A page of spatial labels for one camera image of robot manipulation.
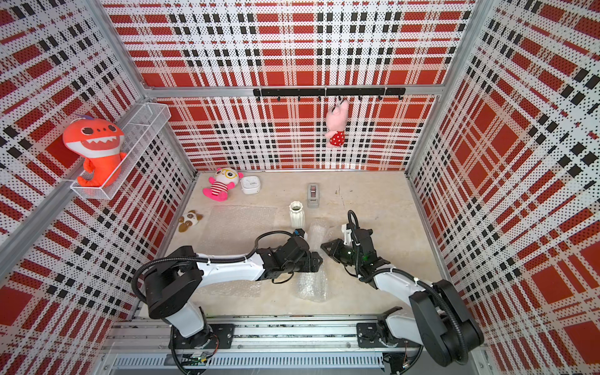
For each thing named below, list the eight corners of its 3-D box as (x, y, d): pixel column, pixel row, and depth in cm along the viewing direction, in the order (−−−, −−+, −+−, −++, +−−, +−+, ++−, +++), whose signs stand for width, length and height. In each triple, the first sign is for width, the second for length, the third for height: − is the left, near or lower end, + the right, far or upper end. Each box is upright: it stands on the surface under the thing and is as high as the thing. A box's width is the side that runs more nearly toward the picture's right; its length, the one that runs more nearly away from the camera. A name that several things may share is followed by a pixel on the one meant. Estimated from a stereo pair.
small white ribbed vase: (292, 236, 100) (288, 213, 86) (293, 225, 103) (289, 201, 89) (304, 236, 100) (303, 213, 86) (304, 225, 103) (303, 201, 89)
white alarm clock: (240, 194, 115) (238, 189, 111) (243, 181, 120) (241, 176, 117) (259, 194, 115) (257, 189, 111) (261, 181, 120) (260, 176, 117)
